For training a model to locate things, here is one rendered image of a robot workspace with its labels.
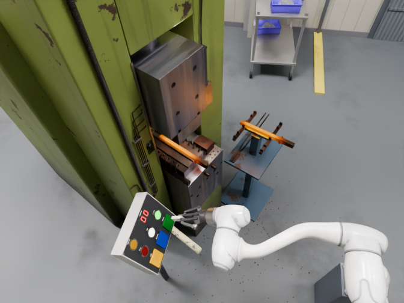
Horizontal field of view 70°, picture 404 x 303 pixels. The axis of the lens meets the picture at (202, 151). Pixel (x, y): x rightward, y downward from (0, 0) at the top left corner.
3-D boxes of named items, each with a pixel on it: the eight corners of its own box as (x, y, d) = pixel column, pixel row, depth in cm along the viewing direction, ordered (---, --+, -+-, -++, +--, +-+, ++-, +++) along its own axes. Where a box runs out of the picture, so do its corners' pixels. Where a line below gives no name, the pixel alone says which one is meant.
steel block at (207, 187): (222, 181, 237) (223, 149, 202) (192, 215, 221) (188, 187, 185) (172, 149, 260) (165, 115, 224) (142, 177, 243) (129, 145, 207)
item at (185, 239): (202, 249, 193) (202, 246, 188) (197, 255, 190) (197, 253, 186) (156, 212, 210) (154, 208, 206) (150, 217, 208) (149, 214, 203)
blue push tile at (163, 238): (169, 236, 160) (161, 230, 155) (165, 249, 155) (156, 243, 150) (167, 236, 161) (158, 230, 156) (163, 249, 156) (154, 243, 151)
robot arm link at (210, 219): (225, 212, 143) (215, 213, 146) (216, 203, 138) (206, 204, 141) (222, 229, 138) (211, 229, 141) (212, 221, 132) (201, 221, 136)
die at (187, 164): (203, 158, 198) (203, 151, 191) (184, 178, 189) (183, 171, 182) (159, 130, 214) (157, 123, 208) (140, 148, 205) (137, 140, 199)
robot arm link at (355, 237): (342, 216, 121) (344, 247, 113) (390, 223, 117) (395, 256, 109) (335, 228, 131) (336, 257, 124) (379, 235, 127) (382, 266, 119)
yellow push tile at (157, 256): (164, 254, 154) (155, 248, 149) (159, 268, 149) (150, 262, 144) (161, 254, 155) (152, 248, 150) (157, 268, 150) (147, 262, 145)
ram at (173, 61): (215, 99, 168) (215, 36, 136) (171, 140, 150) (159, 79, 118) (163, 72, 184) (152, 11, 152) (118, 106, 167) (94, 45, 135)
